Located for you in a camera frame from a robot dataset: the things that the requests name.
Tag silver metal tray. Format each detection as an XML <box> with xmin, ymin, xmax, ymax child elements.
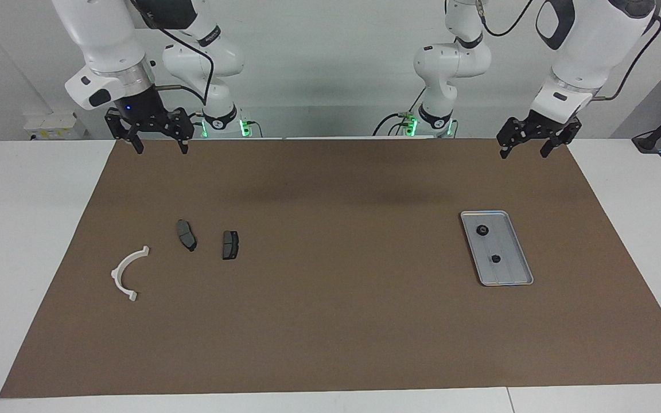
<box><xmin>460</xmin><ymin>211</ymin><xmax>534</xmax><ymax>286</ymax></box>

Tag black base cables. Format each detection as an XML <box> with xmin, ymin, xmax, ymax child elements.
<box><xmin>372</xmin><ymin>86</ymin><xmax>426</xmax><ymax>137</ymax></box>

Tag white curved plastic bracket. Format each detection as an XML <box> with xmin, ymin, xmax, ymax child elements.
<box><xmin>111</xmin><ymin>246</ymin><xmax>150</xmax><ymax>302</ymax></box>

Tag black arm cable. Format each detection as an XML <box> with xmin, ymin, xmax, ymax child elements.
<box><xmin>477</xmin><ymin>0</ymin><xmax>661</xmax><ymax>103</ymax></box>
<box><xmin>130</xmin><ymin>0</ymin><xmax>215</xmax><ymax>107</ymax></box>

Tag white power strip box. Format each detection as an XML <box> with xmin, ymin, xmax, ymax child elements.
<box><xmin>24</xmin><ymin>112</ymin><xmax>87</xmax><ymax>140</ymax></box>

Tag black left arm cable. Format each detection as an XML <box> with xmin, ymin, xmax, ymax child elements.
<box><xmin>477</xmin><ymin>0</ymin><xmax>661</xmax><ymax>103</ymax></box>

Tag brown table mat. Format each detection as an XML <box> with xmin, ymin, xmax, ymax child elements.
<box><xmin>0</xmin><ymin>138</ymin><xmax>661</xmax><ymax>399</ymax></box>

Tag dark grey curved brake pad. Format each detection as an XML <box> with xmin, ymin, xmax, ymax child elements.
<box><xmin>176</xmin><ymin>219</ymin><xmax>197</xmax><ymax>252</ymax></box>

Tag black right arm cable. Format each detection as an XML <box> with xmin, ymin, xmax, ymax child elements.
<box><xmin>130</xmin><ymin>0</ymin><xmax>215</xmax><ymax>107</ymax></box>

